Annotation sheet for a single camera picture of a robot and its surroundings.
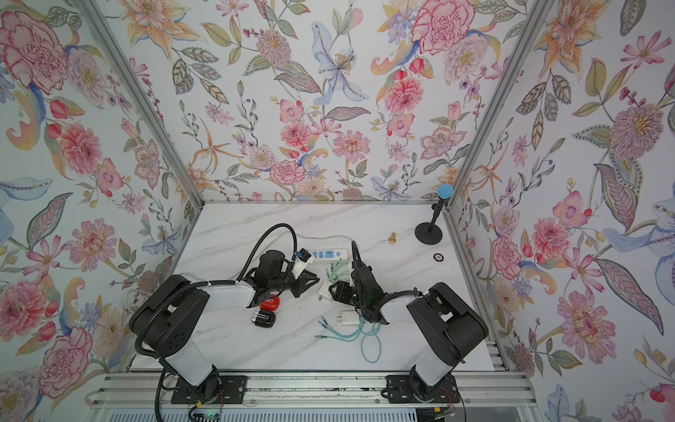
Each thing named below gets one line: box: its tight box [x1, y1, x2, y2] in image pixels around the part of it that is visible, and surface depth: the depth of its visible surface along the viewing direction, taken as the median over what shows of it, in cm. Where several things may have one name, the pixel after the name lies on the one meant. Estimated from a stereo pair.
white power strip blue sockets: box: [310, 247, 349, 262], surface depth 103 cm
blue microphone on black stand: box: [414, 183, 455, 246], surface depth 112 cm
